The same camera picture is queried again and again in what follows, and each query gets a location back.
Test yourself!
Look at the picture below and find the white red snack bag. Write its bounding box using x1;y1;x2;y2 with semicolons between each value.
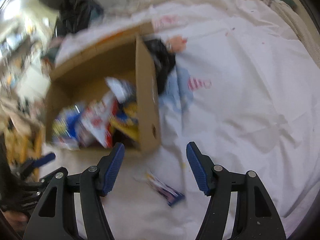
75;91;118;148

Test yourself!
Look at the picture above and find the blue green candy bag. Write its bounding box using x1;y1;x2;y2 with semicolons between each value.
52;102;86;150

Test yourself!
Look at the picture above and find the blue striped snack packet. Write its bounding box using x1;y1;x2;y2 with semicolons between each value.
145;172;185;207

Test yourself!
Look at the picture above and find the brown cardboard box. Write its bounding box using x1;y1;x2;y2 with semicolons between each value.
45;22;161;154

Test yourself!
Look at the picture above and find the blue yellow chips bag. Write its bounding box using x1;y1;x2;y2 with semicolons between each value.
110;101;139;142

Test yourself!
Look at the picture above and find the white penguin snack bag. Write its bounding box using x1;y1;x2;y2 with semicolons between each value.
105;77;136;104

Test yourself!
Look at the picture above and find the white bed sheet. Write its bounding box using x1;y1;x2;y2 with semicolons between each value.
39;0;320;240

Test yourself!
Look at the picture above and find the black plastic garbage bag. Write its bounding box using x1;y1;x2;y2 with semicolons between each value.
39;0;104;37

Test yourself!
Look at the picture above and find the grey crumpled cloth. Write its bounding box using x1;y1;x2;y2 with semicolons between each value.
144;39;176;95

